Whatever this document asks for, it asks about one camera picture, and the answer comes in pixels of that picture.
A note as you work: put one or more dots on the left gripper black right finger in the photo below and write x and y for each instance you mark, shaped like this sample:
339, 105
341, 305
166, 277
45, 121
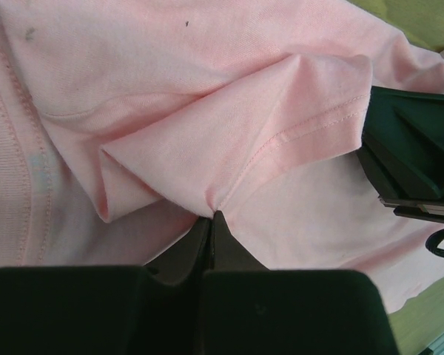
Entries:
248, 309

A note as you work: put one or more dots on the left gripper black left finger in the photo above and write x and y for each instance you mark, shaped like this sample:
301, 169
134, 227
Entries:
129, 309

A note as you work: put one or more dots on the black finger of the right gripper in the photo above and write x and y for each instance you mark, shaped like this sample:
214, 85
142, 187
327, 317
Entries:
402, 152

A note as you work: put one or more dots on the light pink t shirt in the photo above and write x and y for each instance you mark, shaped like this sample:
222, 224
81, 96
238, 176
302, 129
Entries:
122, 122

